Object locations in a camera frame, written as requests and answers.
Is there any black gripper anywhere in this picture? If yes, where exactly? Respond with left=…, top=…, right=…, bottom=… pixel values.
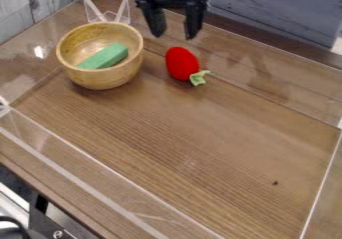
left=136, top=0, right=207, bottom=40

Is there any green rectangular block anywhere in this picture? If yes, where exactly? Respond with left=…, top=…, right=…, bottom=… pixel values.
left=76, top=42, right=128, bottom=69

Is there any light brown wooden bowl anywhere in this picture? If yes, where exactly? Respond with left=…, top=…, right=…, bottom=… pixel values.
left=56, top=22, right=144, bottom=90

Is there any red felt strawberry toy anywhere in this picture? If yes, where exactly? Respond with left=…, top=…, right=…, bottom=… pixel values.
left=166, top=47, right=210, bottom=86

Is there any grey blue sofa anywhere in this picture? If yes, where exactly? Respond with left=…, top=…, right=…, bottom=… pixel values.
left=210, top=0, right=342, bottom=48

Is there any black metal table bracket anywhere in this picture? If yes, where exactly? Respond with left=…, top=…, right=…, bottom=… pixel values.
left=28, top=193, right=76, bottom=239

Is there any black cable bottom left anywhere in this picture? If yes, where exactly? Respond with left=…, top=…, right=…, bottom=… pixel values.
left=0, top=216, right=31, bottom=239

